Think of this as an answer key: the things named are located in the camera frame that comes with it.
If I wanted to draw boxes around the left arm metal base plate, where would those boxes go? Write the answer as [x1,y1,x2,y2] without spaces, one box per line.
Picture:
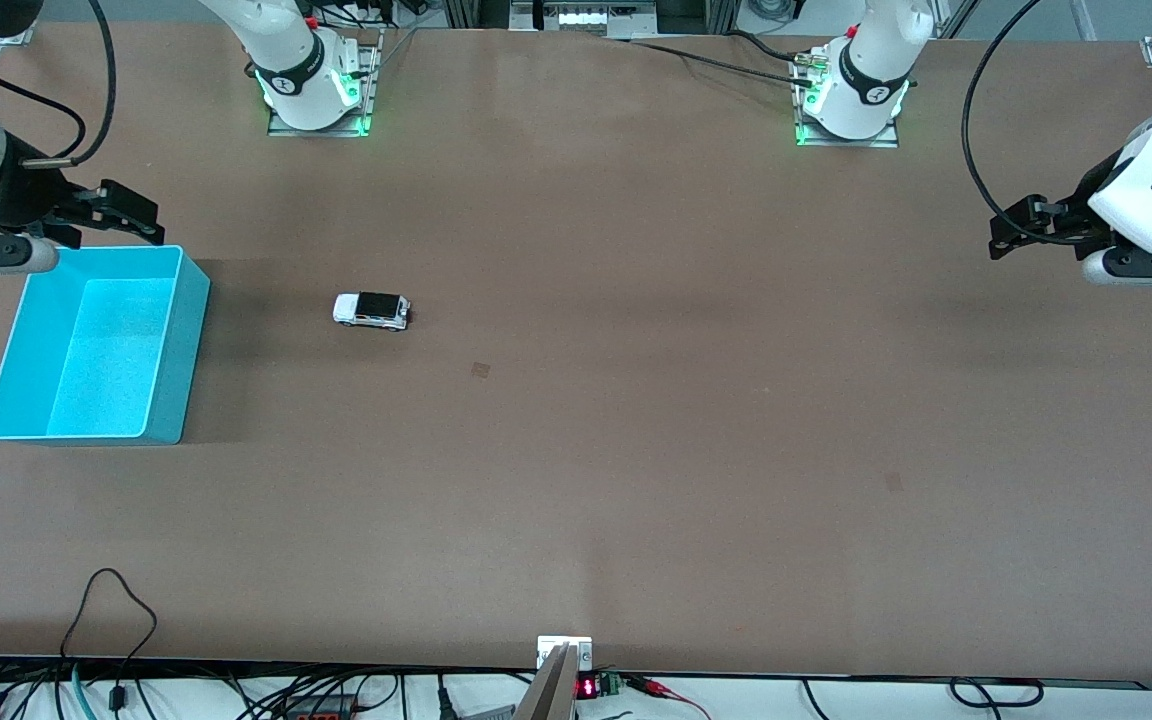
[793,50,902,149]

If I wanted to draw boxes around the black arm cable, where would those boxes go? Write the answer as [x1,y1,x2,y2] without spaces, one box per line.
[0,0,118,167]
[963,0,1107,246]

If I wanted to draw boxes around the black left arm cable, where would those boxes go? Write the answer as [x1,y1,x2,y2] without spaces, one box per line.
[963,0,1107,246]

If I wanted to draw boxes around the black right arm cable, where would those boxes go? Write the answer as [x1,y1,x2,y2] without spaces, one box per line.
[0,0,118,167]

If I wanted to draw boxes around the thin black table cable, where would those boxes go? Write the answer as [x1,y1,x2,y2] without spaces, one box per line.
[626,38,817,86]

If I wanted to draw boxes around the metal box with white lights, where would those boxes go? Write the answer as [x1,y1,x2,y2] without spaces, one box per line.
[509,0,659,33]

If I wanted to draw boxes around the black coiled cable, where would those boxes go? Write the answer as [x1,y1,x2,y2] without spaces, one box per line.
[949,678,1045,707]

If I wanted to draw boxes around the thin black looped cable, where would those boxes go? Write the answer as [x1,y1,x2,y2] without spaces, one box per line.
[58,568,159,713]

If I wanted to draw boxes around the white jeep toy black roof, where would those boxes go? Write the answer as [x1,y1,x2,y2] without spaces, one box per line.
[332,291,413,333]

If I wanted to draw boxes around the thick black table cable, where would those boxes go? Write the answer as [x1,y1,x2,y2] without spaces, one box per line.
[726,30,809,65]

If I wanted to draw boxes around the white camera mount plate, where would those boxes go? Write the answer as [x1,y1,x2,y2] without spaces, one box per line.
[537,636,594,671]

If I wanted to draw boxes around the light blue plastic bin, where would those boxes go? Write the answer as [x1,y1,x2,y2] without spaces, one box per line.
[0,245,212,446]

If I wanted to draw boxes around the grey camera mount pole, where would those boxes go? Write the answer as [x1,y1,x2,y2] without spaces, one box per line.
[514,645,579,720]

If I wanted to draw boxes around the red clip lead wires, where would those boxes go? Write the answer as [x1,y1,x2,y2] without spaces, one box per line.
[626,675,712,720]

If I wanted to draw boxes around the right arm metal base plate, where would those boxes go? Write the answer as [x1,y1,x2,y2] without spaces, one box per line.
[266,28,384,138]

